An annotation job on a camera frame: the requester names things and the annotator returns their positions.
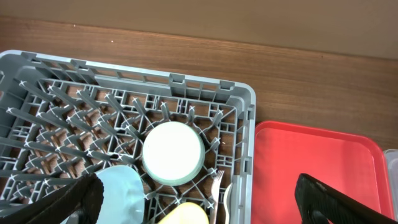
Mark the white plastic spoon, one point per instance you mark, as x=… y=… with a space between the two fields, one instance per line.
x=226 y=202

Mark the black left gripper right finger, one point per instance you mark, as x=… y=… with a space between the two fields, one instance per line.
x=319 y=203

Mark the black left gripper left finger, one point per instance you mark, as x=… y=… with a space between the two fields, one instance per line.
x=81 y=201

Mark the clear plastic bin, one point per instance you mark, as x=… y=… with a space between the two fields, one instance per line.
x=392 y=168

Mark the light blue bowl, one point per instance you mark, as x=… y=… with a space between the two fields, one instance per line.
x=123 y=201

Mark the red plastic tray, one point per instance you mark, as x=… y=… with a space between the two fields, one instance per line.
x=352 y=164

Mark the yellow plastic cup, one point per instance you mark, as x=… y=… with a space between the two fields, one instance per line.
x=186 y=213

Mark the grey dishwasher rack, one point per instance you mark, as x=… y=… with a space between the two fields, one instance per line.
x=63 y=117

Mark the green bowl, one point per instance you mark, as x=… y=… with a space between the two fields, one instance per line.
x=173 y=153

